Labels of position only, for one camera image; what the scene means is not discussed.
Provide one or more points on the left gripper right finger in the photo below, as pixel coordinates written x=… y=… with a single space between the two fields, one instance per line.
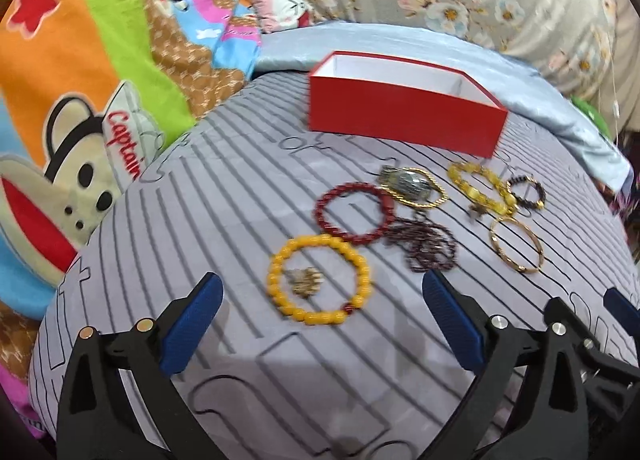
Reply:
x=549 y=419

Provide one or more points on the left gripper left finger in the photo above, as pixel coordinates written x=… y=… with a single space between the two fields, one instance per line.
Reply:
x=118 y=400

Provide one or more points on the dark garnet bead strand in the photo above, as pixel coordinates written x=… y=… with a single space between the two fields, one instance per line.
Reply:
x=427 y=245

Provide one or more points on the gold bangle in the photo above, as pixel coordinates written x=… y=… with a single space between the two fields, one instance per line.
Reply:
x=516 y=245

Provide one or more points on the gold flower brooch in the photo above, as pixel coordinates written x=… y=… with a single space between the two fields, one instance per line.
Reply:
x=304 y=282

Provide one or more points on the silver metal watch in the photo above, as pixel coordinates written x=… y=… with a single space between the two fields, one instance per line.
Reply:
x=410 y=185

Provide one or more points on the green plastic object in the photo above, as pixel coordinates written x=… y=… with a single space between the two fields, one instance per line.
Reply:
x=593 y=115

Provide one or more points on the red cardboard box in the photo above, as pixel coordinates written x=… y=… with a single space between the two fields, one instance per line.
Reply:
x=406 y=100

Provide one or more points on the light blue pillow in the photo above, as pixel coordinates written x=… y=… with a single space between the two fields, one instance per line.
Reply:
x=516 y=84

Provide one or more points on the cartoon monkey bedsheet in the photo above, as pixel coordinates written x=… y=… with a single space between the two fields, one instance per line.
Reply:
x=94 y=94

